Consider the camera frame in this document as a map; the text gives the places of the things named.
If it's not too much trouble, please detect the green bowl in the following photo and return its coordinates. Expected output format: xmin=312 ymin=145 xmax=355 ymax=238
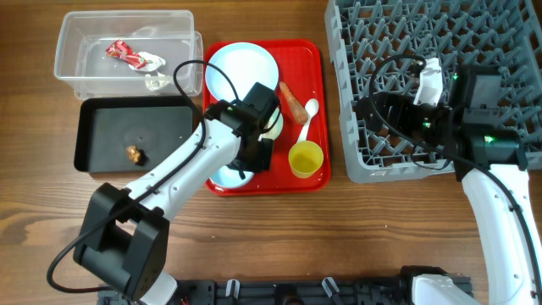
xmin=259 ymin=108 xmax=284 ymax=141

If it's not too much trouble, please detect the small light blue bowl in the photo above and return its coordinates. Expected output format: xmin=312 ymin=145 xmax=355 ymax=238
xmin=210 ymin=166 xmax=254 ymax=190

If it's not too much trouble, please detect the yellow plastic cup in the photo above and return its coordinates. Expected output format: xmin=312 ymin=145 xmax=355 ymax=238
xmin=288 ymin=141 xmax=324 ymax=179

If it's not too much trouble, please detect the orange carrot piece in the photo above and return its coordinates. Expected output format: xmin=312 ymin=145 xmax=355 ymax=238
xmin=279 ymin=81 xmax=308 ymax=125

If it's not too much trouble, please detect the brown food scrap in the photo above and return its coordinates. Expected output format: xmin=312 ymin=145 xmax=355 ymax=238
xmin=125 ymin=145 xmax=146 ymax=165

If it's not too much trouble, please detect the red snack wrapper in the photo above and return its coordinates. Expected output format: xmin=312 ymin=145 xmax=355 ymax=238
xmin=105 ymin=40 xmax=147 ymax=69

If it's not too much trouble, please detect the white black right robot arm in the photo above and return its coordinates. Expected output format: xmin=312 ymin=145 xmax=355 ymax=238
xmin=357 ymin=58 xmax=541 ymax=304

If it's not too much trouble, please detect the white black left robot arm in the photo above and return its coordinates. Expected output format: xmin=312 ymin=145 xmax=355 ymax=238
xmin=74 ymin=83 xmax=279 ymax=304

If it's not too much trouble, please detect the grey dishwasher rack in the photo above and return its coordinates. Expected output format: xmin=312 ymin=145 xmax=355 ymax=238
xmin=324 ymin=0 xmax=541 ymax=183

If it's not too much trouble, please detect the white plastic spoon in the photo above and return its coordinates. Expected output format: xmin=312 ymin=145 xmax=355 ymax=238
xmin=297 ymin=98 xmax=319 ymax=142

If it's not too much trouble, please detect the large light blue plate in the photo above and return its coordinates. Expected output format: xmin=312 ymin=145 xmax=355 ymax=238
xmin=205 ymin=42 xmax=279 ymax=102

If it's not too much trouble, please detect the red serving tray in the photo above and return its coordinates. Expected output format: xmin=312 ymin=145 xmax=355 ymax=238
xmin=206 ymin=39 xmax=331 ymax=197

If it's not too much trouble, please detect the black plastic tray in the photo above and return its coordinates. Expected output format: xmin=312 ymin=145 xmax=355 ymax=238
xmin=74 ymin=96 xmax=196 ymax=174

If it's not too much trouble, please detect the clear plastic bin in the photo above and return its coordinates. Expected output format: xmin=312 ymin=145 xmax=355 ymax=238
xmin=54 ymin=10 xmax=203 ymax=100

